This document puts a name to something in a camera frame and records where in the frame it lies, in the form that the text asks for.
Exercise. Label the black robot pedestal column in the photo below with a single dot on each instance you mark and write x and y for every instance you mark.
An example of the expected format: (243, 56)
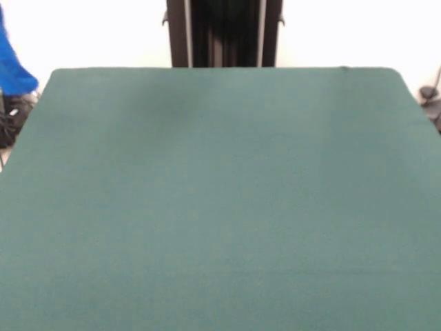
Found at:
(224, 34)

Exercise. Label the blue printed shirt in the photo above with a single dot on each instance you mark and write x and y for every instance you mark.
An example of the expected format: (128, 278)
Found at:
(12, 72)

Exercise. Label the dark green table cloth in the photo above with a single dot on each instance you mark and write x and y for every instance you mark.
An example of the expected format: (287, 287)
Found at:
(241, 207)

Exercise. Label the grey stand foot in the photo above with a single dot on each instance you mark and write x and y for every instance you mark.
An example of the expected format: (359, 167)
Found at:
(429, 93)

